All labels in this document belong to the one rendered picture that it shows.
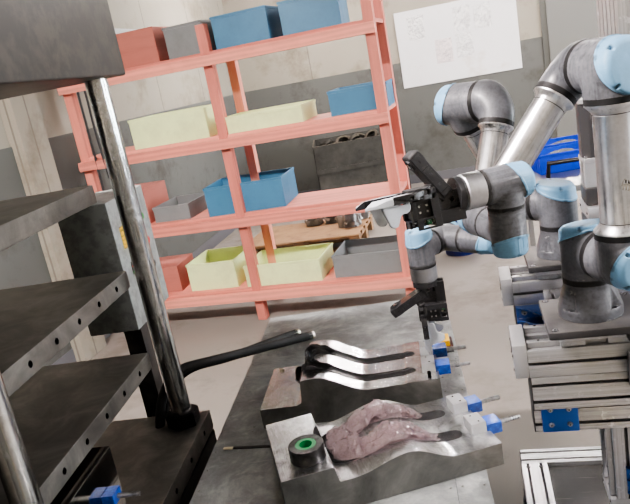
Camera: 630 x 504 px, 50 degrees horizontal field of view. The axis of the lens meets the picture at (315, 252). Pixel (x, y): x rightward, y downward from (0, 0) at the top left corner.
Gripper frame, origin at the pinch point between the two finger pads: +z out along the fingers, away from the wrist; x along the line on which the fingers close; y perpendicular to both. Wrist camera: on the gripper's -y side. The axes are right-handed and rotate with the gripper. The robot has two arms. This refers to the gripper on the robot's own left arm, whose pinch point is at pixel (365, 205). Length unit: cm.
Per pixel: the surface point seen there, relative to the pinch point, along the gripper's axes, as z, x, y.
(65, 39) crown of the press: 50, 35, -49
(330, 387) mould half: 7, 47, 49
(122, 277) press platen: 53, 63, 9
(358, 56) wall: -248, 748, -137
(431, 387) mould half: -19, 38, 54
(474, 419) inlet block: -20, 15, 56
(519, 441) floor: -87, 138, 128
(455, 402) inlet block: -19, 25, 55
